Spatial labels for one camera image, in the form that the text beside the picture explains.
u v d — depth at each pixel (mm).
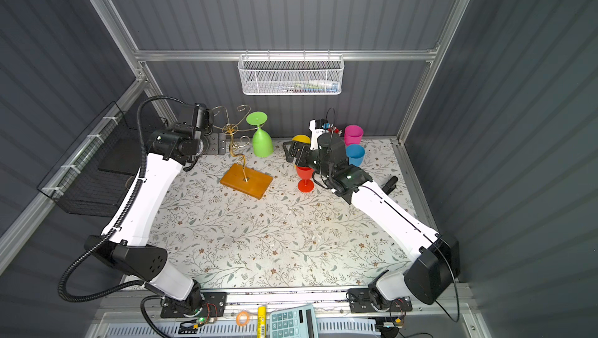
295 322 690
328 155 535
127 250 402
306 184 1018
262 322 692
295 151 642
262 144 870
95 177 716
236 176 1049
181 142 488
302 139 994
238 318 708
